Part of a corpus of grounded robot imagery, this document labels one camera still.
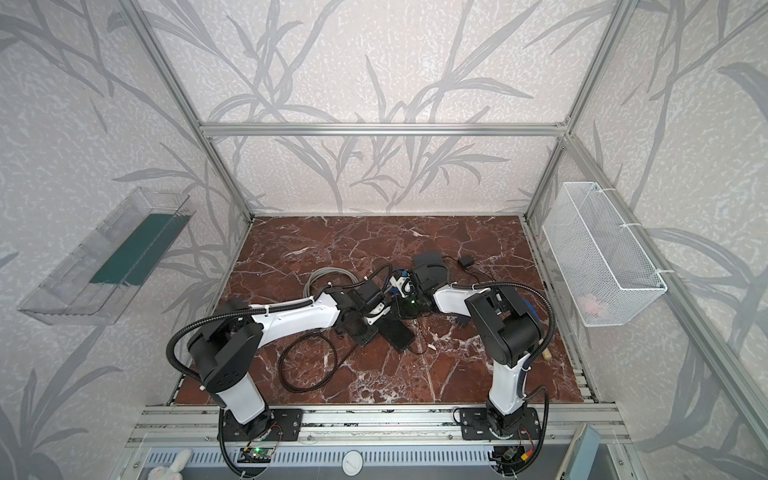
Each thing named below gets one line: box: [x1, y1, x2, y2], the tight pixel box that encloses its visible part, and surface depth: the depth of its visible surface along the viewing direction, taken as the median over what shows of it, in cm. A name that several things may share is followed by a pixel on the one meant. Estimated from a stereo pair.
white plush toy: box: [148, 449, 192, 480], surface depth 67 cm
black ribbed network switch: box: [377, 312, 415, 353], surface depth 90 cm
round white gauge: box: [342, 449, 364, 477], surface depth 70 cm
